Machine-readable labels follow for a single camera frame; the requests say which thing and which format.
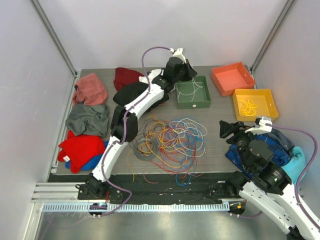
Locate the left aluminium frame post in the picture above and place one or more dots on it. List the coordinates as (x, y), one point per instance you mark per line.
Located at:
(53, 35)

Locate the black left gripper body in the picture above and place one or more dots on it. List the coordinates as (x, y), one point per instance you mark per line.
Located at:
(183, 75)

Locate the green plastic bin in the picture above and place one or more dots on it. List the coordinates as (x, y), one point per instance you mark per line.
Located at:
(193, 94)

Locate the pink cloth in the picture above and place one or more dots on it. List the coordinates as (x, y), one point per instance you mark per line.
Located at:
(90, 91)

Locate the yellow plastic bin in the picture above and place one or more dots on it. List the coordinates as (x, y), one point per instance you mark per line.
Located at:
(252, 103)

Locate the royal blue cloth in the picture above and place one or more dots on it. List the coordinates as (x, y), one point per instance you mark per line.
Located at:
(92, 163)

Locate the white slotted cable duct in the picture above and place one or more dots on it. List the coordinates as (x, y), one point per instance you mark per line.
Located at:
(99, 207)

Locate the white cloth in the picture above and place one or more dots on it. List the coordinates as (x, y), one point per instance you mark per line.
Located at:
(160, 77)

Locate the grey-blue cloth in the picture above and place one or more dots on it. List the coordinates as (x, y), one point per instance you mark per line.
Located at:
(282, 140)

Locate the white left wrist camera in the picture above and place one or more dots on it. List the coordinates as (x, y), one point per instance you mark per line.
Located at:
(178, 53)

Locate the aluminium frame post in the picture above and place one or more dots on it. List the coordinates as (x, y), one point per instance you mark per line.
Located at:
(284, 13)
(53, 35)

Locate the orange plastic bin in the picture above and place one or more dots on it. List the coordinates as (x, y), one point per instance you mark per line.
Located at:
(227, 78)

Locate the turquoise cloth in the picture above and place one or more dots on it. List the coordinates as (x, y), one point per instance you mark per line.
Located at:
(296, 164)

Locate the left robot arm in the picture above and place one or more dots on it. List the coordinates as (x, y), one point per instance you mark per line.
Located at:
(124, 124)

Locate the dark red cloth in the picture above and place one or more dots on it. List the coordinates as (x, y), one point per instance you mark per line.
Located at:
(124, 77)

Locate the bright red cloth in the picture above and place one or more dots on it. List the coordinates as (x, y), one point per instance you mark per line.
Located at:
(79, 150)

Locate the black cloth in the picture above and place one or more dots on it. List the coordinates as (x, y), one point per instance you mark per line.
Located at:
(130, 92)

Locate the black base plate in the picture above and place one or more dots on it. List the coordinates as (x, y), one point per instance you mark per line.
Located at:
(163, 189)

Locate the right aluminium frame post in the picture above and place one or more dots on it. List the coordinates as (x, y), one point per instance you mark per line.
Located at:
(284, 13)

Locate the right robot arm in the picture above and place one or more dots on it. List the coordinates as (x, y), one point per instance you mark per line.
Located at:
(265, 184)

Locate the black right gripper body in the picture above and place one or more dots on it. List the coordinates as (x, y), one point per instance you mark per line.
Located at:
(240, 138)

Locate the grey cloth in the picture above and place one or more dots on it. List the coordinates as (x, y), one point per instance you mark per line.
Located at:
(92, 120)

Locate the blue plaid shirt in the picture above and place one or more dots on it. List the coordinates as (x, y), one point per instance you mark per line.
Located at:
(280, 157)

